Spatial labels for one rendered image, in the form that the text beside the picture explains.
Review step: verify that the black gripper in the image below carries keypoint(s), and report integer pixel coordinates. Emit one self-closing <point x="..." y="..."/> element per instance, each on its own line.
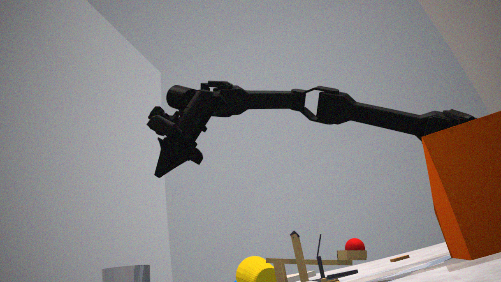
<point x="179" y="145"/>

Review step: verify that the white cup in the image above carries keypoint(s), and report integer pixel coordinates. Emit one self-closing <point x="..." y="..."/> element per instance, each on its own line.
<point x="136" y="273"/>

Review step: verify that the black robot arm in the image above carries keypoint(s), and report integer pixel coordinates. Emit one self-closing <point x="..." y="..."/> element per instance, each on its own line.
<point x="334" y="107"/>

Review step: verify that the dark red ball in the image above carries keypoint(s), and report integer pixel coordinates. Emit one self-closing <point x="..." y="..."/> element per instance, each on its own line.
<point x="354" y="244"/>

